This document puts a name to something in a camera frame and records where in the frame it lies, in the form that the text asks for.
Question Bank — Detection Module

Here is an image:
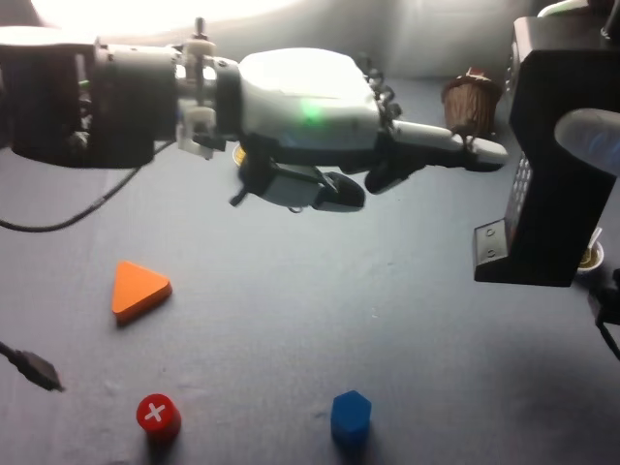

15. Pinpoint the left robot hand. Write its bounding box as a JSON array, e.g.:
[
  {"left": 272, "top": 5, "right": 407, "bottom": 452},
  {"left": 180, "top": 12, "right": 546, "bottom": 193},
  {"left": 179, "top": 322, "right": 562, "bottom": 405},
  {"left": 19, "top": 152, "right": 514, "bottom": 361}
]
[{"left": 230, "top": 46, "right": 511, "bottom": 214}]

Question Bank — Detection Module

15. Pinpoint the white backdrop cloth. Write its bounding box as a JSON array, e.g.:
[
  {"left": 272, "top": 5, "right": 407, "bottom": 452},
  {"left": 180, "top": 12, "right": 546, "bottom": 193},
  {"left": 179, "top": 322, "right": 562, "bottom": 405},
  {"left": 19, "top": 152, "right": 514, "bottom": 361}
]
[{"left": 0, "top": 0, "right": 543, "bottom": 81}]

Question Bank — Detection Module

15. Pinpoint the brown toy cupcake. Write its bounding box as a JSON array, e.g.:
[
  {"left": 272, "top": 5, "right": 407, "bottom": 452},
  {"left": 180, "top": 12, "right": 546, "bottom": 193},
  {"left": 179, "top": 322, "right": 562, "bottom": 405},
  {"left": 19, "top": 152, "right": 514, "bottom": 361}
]
[{"left": 440, "top": 66, "right": 504, "bottom": 141}]

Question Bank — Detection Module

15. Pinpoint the grey table cloth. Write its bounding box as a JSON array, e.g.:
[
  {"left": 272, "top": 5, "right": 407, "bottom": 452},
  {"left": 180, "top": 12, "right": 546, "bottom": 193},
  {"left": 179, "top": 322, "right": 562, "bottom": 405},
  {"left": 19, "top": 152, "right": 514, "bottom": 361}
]
[{"left": 0, "top": 72, "right": 620, "bottom": 465}]

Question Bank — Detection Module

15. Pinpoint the orange triangle block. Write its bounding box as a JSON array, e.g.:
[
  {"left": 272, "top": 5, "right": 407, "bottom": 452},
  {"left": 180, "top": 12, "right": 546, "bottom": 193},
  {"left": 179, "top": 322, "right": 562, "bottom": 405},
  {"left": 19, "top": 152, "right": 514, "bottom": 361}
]
[{"left": 110, "top": 260, "right": 173, "bottom": 326}]

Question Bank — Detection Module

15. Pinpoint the blue hexagon block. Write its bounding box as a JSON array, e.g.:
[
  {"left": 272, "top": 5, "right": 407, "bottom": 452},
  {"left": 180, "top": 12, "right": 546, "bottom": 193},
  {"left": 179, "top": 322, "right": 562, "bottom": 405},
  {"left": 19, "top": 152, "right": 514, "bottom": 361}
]
[{"left": 330, "top": 389, "right": 373, "bottom": 445}]

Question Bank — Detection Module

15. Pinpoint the toy bowl green soup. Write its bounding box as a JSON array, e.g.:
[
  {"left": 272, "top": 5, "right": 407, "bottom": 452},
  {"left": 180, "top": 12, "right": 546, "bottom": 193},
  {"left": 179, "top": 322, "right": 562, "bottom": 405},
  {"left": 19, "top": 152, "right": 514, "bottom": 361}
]
[{"left": 575, "top": 227, "right": 605, "bottom": 277}]

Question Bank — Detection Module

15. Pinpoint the red cylinder block white cross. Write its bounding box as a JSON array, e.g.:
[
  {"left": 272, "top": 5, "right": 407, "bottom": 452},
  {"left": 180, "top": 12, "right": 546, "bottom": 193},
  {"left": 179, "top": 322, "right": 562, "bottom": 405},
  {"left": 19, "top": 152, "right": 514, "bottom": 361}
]
[{"left": 136, "top": 392, "right": 183, "bottom": 441}]

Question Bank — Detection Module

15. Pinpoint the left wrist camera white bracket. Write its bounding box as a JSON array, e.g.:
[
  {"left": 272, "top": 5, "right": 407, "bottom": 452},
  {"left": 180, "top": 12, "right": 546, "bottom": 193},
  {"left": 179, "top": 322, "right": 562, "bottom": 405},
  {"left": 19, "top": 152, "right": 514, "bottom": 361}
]
[{"left": 174, "top": 16, "right": 229, "bottom": 161}]

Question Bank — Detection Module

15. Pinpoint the black camera cable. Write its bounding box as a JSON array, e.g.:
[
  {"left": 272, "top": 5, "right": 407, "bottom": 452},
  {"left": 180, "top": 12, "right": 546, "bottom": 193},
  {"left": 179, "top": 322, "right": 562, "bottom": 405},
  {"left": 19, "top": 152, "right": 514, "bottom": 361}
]
[{"left": 0, "top": 139, "right": 173, "bottom": 233}]

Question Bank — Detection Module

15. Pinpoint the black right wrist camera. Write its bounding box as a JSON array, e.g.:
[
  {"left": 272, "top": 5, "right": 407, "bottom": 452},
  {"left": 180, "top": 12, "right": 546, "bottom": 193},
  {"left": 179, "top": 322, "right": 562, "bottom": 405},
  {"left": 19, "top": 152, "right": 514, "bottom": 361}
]
[{"left": 586, "top": 268, "right": 620, "bottom": 362}]

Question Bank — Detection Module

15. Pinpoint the black USB plug cable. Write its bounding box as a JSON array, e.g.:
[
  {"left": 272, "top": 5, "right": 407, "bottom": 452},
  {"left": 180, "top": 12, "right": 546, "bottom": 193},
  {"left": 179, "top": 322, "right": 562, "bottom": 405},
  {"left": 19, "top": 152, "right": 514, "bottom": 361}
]
[{"left": 0, "top": 340, "right": 65, "bottom": 392}]

